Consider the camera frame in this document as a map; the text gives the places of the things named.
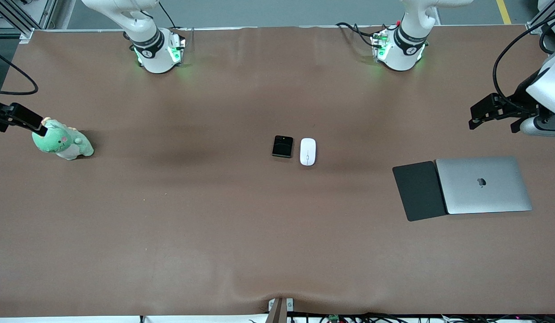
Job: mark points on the white computer mouse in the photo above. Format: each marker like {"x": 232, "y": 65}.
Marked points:
{"x": 308, "y": 150}

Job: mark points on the silver closed laptop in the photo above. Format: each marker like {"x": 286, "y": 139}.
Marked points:
{"x": 483, "y": 197}

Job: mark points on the black mouse pad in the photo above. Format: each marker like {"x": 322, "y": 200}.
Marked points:
{"x": 418, "y": 193}

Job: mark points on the green dinosaur plush toy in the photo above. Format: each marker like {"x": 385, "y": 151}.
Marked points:
{"x": 62, "y": 143}

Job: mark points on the brown table cover mat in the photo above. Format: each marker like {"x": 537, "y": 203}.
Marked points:
{"x": 214, "y": 224}

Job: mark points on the aluminium frame profile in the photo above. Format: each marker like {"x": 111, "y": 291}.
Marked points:
{"x": 17, "y": 18}

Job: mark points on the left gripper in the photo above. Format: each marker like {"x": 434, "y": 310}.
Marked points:
{"x": 521, "y": 99}

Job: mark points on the brown camera mount post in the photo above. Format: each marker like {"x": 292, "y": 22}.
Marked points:
{"x": 277, "y": 314}

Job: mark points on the black phone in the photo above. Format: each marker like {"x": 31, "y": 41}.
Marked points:
{"x": 282, "y": 146}

